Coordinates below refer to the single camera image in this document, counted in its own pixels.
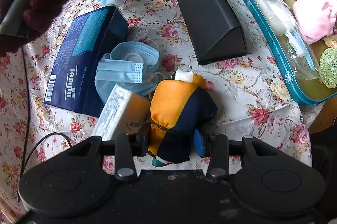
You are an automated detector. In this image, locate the small white tissue packet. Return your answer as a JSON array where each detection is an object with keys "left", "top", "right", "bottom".
[{"left": 92, "top": 85, "right": 150, "bottom": 141}]

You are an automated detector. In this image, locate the orange navy fabric pouch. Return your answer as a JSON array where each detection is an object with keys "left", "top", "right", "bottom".
[{"left": 147, "top": 70, "right": 218, "bottom": 167}]

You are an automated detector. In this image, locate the blue Tempo tissue pack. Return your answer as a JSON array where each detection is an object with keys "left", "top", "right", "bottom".
[{"left": 44, "top": 6, "right": 128, "bottom": 117}]

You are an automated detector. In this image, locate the blue surgical masks pile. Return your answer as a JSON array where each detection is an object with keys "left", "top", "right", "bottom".
[{"left": 95, "top": 41, "right": 161, "bottom": 103}]

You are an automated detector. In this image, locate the green curly scrunchie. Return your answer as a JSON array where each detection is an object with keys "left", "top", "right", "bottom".
[{"left": 319, "top": 47, "right": 337, "bottom": 89}]

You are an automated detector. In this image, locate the white sponge brush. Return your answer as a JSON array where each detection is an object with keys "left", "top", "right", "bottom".
[{"left": 254, "top": 0, "right": 319, "bottom": 80}]

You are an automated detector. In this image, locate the pink drawstring pouch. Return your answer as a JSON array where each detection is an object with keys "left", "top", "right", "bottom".
[{"left": 292, "top": 0, "right": 336, "bottom": 43}]

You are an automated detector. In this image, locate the floral tablecloth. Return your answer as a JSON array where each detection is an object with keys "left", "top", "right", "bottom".
[{"left": 1, "top": 0, "right": 320, "bottom": 223}]

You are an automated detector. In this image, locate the black triangular glasses case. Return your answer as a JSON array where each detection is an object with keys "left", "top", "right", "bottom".
[{"left": 177, "top": 0, "right": 247, "bottom": 65}]

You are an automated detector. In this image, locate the teal gold metal tin tray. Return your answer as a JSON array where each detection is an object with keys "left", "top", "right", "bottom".
[{"left": 243, "top": 0, "right": 336, "bottom": 105}]

